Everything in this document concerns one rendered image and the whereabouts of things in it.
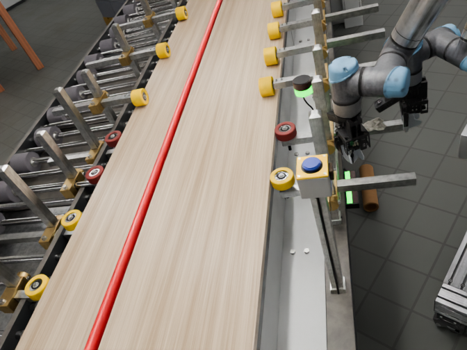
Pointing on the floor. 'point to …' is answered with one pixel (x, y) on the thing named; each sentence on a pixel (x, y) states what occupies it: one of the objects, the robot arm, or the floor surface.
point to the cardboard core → (370, 204)
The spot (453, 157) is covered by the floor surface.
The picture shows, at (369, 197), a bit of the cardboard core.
